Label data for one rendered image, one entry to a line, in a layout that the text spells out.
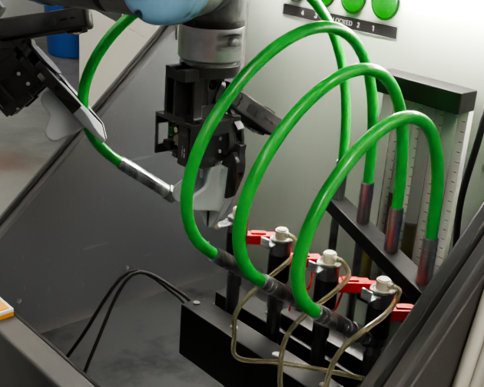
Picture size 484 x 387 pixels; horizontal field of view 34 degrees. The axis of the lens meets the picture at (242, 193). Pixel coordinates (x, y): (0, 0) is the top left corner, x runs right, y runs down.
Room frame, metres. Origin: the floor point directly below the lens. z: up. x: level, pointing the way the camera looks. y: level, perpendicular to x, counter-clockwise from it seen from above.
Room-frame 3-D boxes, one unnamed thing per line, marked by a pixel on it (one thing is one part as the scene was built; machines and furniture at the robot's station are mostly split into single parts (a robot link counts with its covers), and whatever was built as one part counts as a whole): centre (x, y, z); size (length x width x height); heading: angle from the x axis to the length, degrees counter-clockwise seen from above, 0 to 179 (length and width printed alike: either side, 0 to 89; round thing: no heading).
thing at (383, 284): (0.78, -0.16, 1.12); 0.02 x 0.02 x 0.03
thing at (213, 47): (0.91, 0.05, 1.35); 0.08 x 0.08 x 0.05
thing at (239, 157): (0.90, 0.02, 1.21); 0.05 x 0.02 x 0.09; 44
